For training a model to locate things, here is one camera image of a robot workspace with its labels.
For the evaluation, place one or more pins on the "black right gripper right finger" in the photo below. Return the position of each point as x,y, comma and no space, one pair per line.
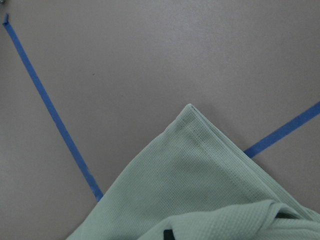
285,215

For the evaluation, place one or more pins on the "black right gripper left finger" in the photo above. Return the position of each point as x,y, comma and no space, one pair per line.
168,234

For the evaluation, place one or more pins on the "olive green long-sleeve shirt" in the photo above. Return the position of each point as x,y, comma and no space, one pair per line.
195,181

